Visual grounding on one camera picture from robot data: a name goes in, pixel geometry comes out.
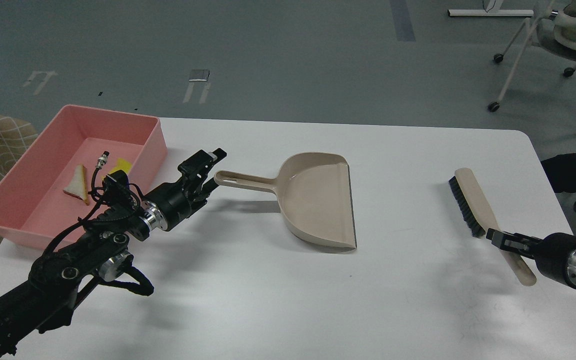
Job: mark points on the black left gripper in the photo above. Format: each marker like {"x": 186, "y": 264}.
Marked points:
{"x": 177, "y": 201}

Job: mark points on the white desk base bar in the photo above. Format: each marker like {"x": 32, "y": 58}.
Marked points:
{"x": 492, "y": 13}

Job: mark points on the beige plastic dustpan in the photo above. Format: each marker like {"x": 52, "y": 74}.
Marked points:
{"x": 314, "y": 195}

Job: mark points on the beige hand brush black bristles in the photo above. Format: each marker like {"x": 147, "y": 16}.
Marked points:
{"x": 478, "y": 215}

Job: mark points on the white bread slice piece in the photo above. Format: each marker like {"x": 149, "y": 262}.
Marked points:
{"x": 78, "y": 187}

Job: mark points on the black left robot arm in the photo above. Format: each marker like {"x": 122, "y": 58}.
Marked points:
{"x": 94, "y": 251}

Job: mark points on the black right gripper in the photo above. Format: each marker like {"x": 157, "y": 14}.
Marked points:
{"x": 555, "y": 256}

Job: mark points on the rolling office chair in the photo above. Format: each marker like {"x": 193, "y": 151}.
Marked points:
{"x": 551, "y": 29}

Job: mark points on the pink plastic bin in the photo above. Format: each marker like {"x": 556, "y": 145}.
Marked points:
{"x": 33, "y": 205}

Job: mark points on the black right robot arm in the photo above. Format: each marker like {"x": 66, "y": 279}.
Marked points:
{"x": 554, "y": 256}

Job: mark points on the yellow green sponge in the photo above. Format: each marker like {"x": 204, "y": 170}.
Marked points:
{"x": 121, "y": 164}

